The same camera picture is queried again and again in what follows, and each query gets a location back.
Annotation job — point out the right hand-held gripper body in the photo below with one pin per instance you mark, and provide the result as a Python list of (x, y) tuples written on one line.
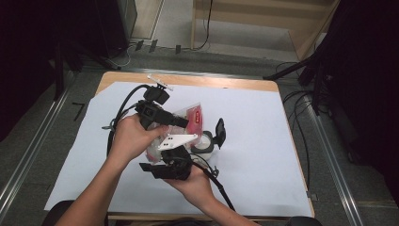
[(177, 163)]

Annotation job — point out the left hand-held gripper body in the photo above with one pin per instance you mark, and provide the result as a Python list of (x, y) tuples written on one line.
[(150, 109)]

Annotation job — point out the person's right hand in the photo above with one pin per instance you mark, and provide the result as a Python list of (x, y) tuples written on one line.
[(197, 188)]

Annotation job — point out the person's left hand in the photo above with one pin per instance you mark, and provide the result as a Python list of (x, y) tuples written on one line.
[(131, 141)]

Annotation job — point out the white paper sheet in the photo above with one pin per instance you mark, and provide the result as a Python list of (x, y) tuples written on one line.
[(257, 141)]

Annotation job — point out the black cabinet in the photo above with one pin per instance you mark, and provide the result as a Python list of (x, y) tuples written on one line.
[(109, 25)]

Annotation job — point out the black stand leg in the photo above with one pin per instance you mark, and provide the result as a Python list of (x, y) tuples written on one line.
[(288, 70)]

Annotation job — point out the dark curtain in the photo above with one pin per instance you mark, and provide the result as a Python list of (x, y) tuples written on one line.
[(370, 78), (25, 47)]

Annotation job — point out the metal floor rail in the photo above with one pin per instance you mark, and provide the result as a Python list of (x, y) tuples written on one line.
[(343, 188), (37, 139), (188, 72)]

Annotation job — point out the wooden frame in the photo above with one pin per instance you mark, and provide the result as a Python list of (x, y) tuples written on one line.
[(251, 22)]

